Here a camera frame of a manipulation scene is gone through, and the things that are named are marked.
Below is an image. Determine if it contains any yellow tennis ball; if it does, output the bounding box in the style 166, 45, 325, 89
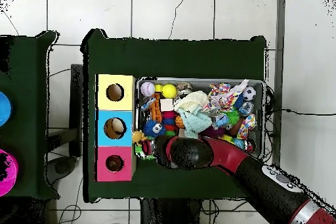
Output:
161, 83, 178, 99

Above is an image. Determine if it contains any blue bowl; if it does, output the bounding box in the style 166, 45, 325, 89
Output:
0, 91, 13, 127

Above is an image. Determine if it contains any magenta bowl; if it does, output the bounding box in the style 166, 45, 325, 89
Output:
0, 148, 19, 197

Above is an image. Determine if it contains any wooden box with three holes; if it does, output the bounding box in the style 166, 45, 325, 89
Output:
95, 73, 137, 182

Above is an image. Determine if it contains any shallow silver mesh bin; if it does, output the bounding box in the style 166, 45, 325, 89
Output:
135, 76, 266, 160

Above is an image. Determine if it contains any mint green cloth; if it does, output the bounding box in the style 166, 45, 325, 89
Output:
178, 108, 213, 139

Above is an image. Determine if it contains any polka dot cloth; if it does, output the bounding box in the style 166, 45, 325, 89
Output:
203, 78, 249, 113

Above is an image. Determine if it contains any cream cloth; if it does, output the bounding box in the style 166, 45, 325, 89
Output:
174, 90, 210, 113

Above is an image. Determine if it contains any dark green table cloth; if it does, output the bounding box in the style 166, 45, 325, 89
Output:
81, 28, 267, 203
0, 30, 60, 200

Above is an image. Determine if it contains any orange yellow soft toy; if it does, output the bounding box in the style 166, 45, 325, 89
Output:
131, 129, 147, 143

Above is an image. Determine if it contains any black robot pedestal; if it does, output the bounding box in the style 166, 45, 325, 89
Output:
140, 198, 203, 224

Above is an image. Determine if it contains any blue spiky ball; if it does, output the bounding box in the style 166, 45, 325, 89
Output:
142, 120, 167, 139

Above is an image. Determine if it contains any white baseball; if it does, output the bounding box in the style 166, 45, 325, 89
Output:
140, 81, 156, 97

